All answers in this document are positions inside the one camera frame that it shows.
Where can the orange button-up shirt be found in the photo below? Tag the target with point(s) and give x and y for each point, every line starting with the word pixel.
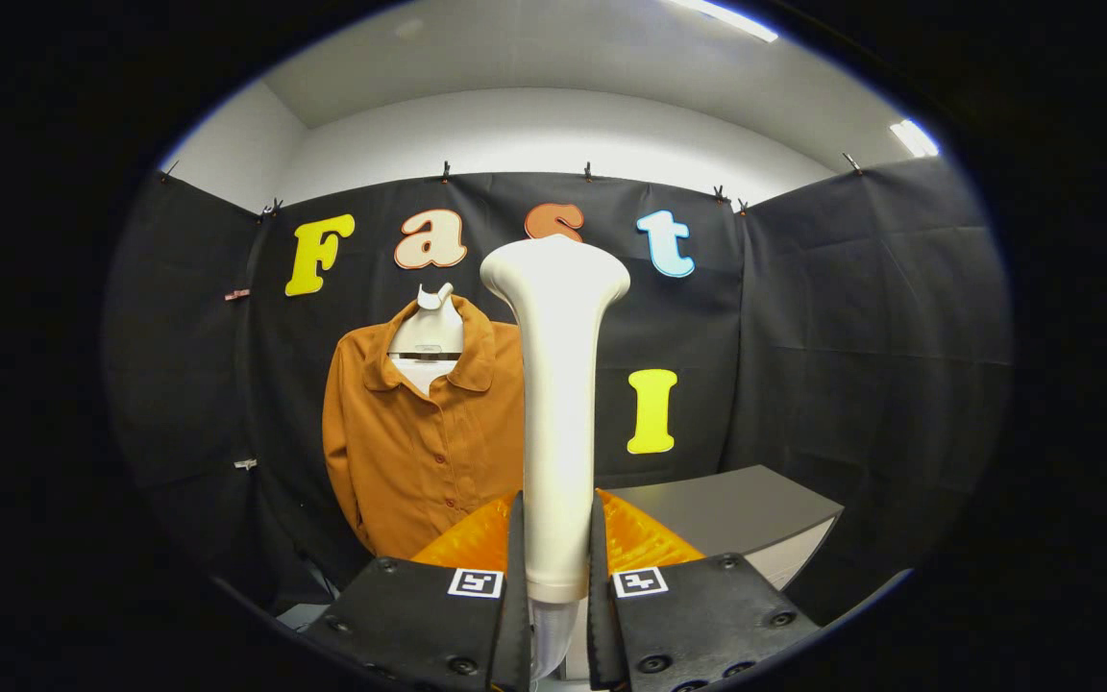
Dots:
pixel 419 461

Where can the white garment steamer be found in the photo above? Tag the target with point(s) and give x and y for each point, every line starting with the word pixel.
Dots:
pixel 558 404

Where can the grey cabinet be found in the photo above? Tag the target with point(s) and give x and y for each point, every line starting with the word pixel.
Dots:
pixel 736 514

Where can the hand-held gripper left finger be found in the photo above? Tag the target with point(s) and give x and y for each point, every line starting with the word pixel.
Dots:
pixel 419 625

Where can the white mannequin torso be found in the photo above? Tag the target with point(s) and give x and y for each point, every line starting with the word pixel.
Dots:
pixel 429 336

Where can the small ceiling light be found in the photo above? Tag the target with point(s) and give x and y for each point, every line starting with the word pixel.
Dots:
pixel 915 138

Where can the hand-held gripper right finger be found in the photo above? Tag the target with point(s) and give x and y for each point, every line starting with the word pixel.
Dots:
pixel 698 620

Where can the black backdrop cloth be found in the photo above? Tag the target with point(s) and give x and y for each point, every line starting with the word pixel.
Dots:
pixel 851 365

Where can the long ceiling light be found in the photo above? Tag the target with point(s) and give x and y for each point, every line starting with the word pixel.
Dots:
pixel 726 17

